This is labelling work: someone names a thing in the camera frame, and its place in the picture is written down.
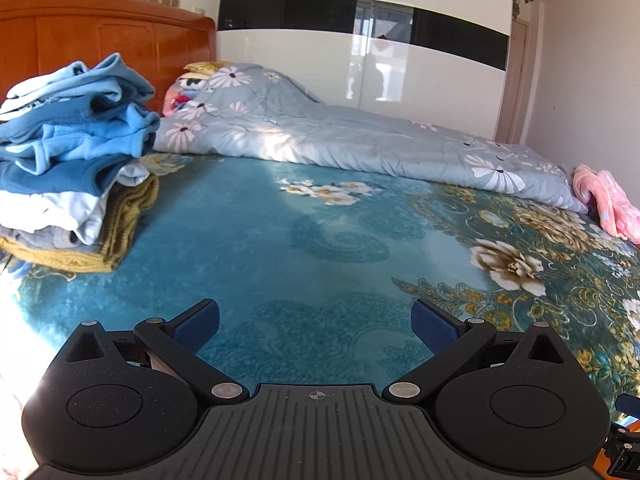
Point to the teal floral bed sheet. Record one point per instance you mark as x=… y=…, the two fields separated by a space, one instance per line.
x=280 y=260

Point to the pink cloth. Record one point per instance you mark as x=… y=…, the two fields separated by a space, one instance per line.
x=607 y=195

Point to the yellow pillow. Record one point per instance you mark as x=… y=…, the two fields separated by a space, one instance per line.
x=205 y=68

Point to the colourful printed pillow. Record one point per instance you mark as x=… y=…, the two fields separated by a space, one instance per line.
x=182 y=92

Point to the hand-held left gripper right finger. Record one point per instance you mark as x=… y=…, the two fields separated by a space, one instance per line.
x=432 y=327

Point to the light blue floral quilt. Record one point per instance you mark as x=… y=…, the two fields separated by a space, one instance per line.
x=350 y=137

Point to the dark blue garment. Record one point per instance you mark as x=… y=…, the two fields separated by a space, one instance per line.
x=55 y=176

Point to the wooden headboard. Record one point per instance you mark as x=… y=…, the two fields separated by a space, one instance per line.
x=75 y=35

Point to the grey garment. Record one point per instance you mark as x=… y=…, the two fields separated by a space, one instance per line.
x=45 y=239

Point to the light blue sweatshirt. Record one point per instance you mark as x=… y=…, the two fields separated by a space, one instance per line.
x=100 y=82

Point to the white wardrobe with black stripe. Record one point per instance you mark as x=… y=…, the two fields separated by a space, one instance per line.
x=310 y=60

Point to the medium blue sweatshirt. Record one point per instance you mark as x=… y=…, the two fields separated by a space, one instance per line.
x=85 y=137

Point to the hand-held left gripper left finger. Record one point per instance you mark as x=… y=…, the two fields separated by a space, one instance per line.
x=197 y=326

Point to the wooden door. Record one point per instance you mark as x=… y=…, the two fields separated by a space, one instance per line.
x=515 y=85

